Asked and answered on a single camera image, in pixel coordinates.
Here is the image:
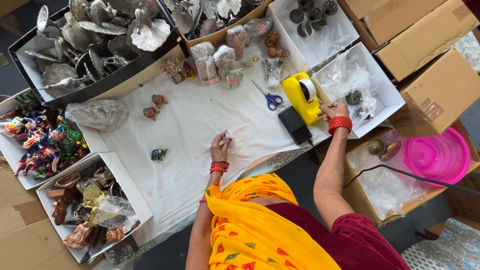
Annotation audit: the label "person's right hand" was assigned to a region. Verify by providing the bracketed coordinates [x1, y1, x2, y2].
[319, 101, 352, 123]

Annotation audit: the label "person's left hand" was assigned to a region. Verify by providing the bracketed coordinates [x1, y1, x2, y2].
[210, 130, 235, 163]

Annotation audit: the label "small bubble-wrapped figurine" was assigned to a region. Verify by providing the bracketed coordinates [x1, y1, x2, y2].
[222, 131, 237, 151]

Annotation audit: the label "clear tape roll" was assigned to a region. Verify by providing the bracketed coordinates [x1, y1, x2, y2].
[299, 78, 323, 112]

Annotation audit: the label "red bangles on right wrist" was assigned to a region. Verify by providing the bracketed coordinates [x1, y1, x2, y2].
[328, 115, 353, 136]

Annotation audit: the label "red bangles on wrist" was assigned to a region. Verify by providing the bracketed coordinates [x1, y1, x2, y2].
[328, 115, 353, 136]
[209, 161, 230, 176]

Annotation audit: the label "red bangles on left wrist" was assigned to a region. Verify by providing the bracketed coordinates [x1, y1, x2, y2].
[209, 161, 230, 176]

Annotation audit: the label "small decorated trinket box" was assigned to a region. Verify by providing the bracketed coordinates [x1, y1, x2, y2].
[345, 90, 364, 106]

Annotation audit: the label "white table cloth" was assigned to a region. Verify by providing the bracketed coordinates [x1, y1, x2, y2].
[87, 44, 331, 246]

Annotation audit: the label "yellow tape dispenser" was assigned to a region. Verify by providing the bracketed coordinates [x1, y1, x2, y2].
[281, 72, 324, 127]

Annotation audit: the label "black phone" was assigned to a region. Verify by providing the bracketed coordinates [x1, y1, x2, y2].
[277, 106, 313, 146]

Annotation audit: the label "white box of plastic wrap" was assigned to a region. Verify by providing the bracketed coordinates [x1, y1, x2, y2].
[311, 41, 407, 140]

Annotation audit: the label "wrapped colourful elephant figurine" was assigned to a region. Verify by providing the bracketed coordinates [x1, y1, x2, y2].
[226, 68, 245, 90]

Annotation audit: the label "wrapped dark metal item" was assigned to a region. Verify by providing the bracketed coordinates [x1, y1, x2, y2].
[262, 57, 284, 88]

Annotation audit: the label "bubble-wrapped brown packet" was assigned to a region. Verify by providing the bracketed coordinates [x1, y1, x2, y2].
[195, 56, 221, 86]
[225, 25, 248, 61]
[190, 41, 215, 61]
[213, 44, 236, 80]

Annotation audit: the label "white box of metal stands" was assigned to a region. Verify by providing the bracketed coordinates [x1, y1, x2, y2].
[265, 0, 361, 73]

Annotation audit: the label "copper figurine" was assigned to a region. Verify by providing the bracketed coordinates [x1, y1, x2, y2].
[267, 46, 290, 58]
[264, 31, 281, 48]

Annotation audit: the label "small red yellow figurine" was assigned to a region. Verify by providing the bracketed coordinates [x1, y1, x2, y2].
[182, 61, 196, 81]

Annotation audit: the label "yellow floral scarf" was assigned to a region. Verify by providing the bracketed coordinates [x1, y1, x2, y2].
[204, 172, 342, 270]

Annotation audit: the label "brass deity statue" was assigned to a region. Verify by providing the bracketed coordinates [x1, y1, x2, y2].
[160, 58, 187, 85]

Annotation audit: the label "cardboard box of bubble wrap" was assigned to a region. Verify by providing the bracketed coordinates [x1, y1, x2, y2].
[341, 119, 480, 228]

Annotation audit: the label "small wrapped colourful item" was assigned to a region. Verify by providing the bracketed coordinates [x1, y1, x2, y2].
[242, 53, 261, 67]

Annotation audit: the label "large brown cardboard carton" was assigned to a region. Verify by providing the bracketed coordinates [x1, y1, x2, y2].
[389, 48, 480, 138]

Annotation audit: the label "pink plastic basket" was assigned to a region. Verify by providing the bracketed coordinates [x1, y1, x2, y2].
[403, 127, 472, 187]

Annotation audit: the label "taped brown cardboard carton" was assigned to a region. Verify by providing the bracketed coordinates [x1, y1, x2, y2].
[374, 8, 480, 82]

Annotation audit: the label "flat brown cardboard carton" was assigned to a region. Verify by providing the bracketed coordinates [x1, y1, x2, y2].
[337, 0, 480, 53]

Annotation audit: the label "bubble-wrapped colourful packet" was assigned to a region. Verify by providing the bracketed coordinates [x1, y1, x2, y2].
[242, 17, 274, 46]

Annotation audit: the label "large bubble-wrapped item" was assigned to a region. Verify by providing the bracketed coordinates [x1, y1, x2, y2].
[64, 99, 130, 131]

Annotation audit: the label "maroon garment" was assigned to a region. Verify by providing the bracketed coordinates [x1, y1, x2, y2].
[265, 202, 412, 270]

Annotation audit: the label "white box of copper figurines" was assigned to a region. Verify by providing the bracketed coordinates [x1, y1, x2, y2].
[35, 151, 155, 265]

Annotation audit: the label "black box of silver peacocks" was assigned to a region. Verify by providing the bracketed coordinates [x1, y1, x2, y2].
[8, 0, 190, 110]

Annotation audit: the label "patterned blue cushion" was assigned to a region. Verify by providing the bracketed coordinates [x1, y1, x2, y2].
[400, 217, 480, 270]

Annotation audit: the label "white box of colourful figurines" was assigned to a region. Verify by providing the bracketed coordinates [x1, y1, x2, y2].
[0, 88, 110, 191]

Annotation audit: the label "flattened cardboard sheet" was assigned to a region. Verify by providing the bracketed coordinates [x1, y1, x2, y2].
[0, 155, 99, 270]

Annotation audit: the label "blue-handled scissors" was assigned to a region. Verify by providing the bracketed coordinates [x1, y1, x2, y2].
[251, 79, 284, 111]

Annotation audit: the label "black cable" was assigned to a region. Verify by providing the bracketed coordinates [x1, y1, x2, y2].
[307, 138, 480, 196]

